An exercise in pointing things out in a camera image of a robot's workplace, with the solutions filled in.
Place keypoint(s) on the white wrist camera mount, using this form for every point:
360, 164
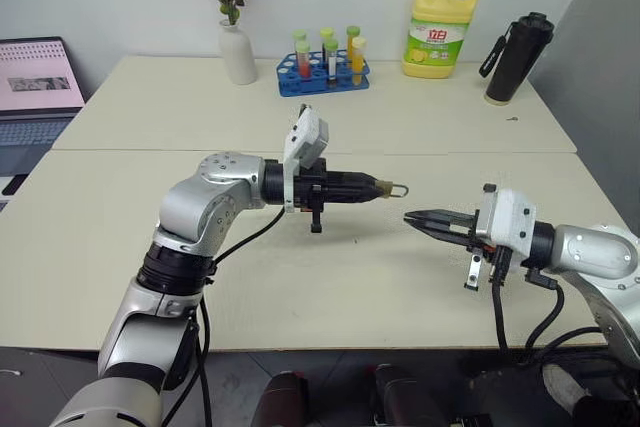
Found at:
510, 224
305, 139

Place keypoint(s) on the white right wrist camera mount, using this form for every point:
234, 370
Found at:
510, 224

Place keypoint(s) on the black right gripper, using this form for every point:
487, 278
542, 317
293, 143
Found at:
487, 245

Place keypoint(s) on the white ceramic vase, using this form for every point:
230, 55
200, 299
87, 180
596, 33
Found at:
238, 54

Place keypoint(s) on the green-capped dark tube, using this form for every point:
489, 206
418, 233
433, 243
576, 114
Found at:
326, 39

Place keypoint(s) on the grey white shoe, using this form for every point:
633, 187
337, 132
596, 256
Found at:
562, 387

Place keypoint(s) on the blue test tube rack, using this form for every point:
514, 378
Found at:
300, 84

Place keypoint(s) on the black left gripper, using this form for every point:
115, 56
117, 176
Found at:
330, 188

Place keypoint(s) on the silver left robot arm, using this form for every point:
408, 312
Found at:
200, 207

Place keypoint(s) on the brass padlock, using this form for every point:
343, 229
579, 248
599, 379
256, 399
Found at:
385, 188

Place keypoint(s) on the dark red rounded shape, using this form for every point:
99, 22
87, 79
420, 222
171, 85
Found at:
280, 399
400, 397

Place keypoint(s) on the green-capped tube white label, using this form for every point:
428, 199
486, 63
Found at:
331, 62

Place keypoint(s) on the black flat device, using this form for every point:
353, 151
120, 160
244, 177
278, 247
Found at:
15, 185

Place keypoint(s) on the yellow-capped tube orange liquid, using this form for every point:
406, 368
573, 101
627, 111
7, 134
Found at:
358, 59

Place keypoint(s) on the green-capped tube orange liquid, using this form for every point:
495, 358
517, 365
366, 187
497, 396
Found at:
352, 39

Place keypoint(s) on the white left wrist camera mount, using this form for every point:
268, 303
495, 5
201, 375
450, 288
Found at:
305, 139

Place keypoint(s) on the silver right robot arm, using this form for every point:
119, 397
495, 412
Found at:
595, 252

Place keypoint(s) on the green-capped tube red liquid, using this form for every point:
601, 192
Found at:
303, 54

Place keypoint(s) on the open laptop computer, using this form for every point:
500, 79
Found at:
35, 77

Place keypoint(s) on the yellow detergent pump bottle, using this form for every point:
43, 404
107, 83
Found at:
440, 27

